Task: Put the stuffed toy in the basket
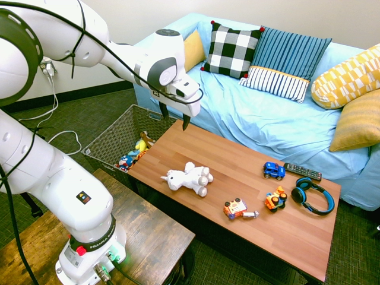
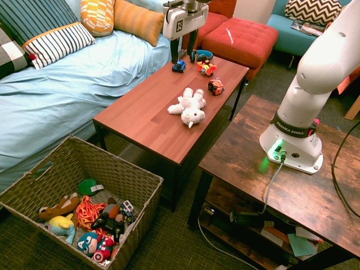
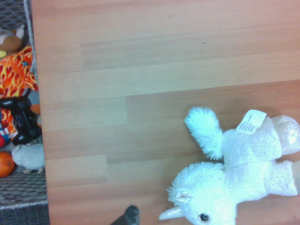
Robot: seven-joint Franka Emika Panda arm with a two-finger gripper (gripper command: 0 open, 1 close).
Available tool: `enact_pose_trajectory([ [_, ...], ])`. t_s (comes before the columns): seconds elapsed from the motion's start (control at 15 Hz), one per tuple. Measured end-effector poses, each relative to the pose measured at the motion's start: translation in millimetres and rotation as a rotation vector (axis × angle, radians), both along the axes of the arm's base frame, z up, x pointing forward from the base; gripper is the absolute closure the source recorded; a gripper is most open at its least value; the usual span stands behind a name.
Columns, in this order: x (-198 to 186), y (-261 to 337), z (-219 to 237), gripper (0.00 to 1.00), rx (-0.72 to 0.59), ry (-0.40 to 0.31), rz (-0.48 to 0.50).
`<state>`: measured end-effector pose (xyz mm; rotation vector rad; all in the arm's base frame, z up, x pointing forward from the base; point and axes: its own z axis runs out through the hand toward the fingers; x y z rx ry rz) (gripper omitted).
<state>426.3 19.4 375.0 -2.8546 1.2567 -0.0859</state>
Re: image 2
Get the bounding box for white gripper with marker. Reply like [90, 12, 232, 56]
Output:
[162, 0, 209, 65]

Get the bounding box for white stuffed toy animal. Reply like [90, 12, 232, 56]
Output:
[167, 87, 208, 129]

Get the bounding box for blue toy car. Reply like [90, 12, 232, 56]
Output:
[172, 59, 187, 74]

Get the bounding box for orange red toy vehicle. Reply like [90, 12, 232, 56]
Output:
[196, 60, 218, 77]

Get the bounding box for red black toy truck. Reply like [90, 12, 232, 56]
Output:
[208, 78, 225, 96]

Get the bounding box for green round toy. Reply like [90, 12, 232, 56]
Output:
[78, 178, 104, 197]

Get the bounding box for small toy truck blue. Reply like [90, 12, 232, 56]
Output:
[117, 199, 136, 223]

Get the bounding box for brown grey plush toy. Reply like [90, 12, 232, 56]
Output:
[102, 197, 122, 219]

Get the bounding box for woven wicker basket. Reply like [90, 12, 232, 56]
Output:
[0, 135, 164, 270]

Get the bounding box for brown plush dog toy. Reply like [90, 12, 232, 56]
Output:
[38, 192, 80, 221]

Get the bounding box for yellow blue plush toy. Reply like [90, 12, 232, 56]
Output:
[43, 213, 77, 245]

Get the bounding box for Captain America plush toy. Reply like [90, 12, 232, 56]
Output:
[76, 229, 115, 264]

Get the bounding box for blue headphones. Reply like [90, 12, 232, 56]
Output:
[192, 49, 214, 63]

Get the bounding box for red armchair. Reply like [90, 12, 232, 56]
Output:
[181, 0, 237, 51]

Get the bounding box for orange striped pillow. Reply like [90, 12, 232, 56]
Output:
[113, 0, 165, 47]

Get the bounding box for red tufted ottoman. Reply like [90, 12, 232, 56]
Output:
[201, 17, 280, 81]

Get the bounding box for reddish wooden coffee table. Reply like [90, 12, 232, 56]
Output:
[93, 54, 250, 213]

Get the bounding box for orange white patterned pillow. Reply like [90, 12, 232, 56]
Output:
[80, 0, 116, 38]

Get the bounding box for teal blue couch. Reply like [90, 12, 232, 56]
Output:
[266, 0, 353, 59]

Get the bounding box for light blue covered sofa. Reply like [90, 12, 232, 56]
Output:
[0, 0, 173, 194]

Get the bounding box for magazines stack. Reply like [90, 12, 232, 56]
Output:
[289, 18, 329, 37]

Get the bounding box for navy white striped pillow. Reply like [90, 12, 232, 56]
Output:
[22, 22, 97, 70]

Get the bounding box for chevron black white pillow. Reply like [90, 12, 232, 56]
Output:
[284, 0, 343, 27]

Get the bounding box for dark teal striped cushion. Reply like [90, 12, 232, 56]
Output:
[0, 0, 81, 47]

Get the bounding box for dark rustic wooden table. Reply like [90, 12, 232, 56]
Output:
[187, 94, 360, 270]

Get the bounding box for black white checkered pillow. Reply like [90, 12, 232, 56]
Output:
[0, 26, 32, 80]

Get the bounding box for orange flame pattern plush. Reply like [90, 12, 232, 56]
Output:
[75, 195, 107, 231]

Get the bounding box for black game controller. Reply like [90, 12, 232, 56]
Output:
[90, 212, 127, 236]

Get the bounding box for green paper note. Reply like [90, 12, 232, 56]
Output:
[286, 233, 316, 257]

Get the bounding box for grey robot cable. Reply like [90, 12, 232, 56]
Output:
[257, 154, 287, 215]

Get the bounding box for black power cable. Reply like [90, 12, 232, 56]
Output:
[331, 120, 360, 219]

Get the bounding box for white cable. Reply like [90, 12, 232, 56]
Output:
[197, 216, 261, 270]

